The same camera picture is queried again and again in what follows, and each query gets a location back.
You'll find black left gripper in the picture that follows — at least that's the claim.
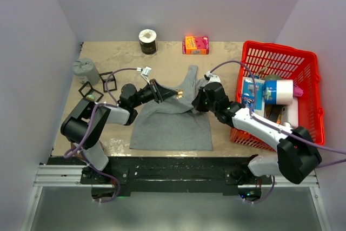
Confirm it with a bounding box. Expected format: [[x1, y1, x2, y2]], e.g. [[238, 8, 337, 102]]
[[132, 79, 178, 108]]

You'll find orange maple leaf brooch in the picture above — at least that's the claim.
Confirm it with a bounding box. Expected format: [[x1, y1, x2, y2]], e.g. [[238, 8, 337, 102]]
[[176, 89, 184, 99]]

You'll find grey sleeveless shirt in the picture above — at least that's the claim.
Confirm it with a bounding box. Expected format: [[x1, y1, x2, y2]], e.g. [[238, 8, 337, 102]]
[[130, 65, 213, 151]]

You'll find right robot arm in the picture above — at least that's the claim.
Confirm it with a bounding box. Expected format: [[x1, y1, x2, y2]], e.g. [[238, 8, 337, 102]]
[[192, 82, 322, 184]]

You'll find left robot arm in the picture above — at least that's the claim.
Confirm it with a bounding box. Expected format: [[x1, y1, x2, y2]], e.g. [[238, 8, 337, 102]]
[[61, 79, 178, 183]]

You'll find black brooch display case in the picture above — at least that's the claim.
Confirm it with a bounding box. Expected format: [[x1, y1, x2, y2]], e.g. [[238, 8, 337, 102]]
[[99, 71, 117, 93]]

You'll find round iridescent brooch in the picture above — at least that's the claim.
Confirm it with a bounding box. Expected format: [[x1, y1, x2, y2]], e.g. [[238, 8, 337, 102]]
[[85, 94, 95, 101]]

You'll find blue razor package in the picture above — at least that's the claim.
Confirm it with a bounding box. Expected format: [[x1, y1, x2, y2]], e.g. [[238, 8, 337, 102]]
[[241, 77, 265, 116]]

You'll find orange pink snack box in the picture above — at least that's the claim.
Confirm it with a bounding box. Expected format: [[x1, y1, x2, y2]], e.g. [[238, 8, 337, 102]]
[[182, 36, 210, 55]]

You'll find toilet paper roll black wrapper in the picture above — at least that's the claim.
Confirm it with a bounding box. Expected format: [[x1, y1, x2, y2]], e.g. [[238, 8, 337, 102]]
[[138, 29, 157, 55]]

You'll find red plastic basket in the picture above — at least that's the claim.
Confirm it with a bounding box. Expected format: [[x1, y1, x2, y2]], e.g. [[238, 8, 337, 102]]
[[235, 41, 325, 145]]

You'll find green round fruit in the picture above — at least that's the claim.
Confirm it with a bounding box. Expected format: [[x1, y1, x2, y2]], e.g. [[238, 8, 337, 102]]
[[263, 74, 282, 81]]

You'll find blue white wipes roll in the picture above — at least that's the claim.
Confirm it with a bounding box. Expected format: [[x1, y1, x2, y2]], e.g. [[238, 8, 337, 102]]
[[263, 80, 294, 105]]

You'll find grey paper roll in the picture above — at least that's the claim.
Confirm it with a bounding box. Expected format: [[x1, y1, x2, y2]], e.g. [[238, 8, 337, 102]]
[[72, 58, 100, 85]]

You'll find white box in basket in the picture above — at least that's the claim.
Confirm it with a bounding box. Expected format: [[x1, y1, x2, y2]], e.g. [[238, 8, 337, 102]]
[[281, 97, 298, 128]]

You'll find pink packet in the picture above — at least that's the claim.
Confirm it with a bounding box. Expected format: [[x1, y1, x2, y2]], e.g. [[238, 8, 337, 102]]
[[293, 84, 304, 97]]

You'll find brown wooden block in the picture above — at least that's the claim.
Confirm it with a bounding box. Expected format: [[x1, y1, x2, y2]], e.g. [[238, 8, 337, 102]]
[[70, 142, 83, 160]]

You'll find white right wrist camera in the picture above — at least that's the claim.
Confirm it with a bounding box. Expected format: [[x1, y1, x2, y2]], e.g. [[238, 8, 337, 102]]
[[204, 71, 221, 84]]

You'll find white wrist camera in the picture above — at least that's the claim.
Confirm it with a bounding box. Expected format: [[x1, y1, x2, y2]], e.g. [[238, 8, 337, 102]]
[[204, 71, 221, 84], [136, 66, 152, 84]]

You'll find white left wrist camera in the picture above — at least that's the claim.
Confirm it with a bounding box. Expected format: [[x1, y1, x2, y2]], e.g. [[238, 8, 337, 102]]
[[136, 66, 152, 84]]

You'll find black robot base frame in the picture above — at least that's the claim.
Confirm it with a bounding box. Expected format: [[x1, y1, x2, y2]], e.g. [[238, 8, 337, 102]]
[[81, 157, 272, 198]]

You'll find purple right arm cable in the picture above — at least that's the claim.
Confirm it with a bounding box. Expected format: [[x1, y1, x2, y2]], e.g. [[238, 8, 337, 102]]
[[209, 61, 346, 168]]

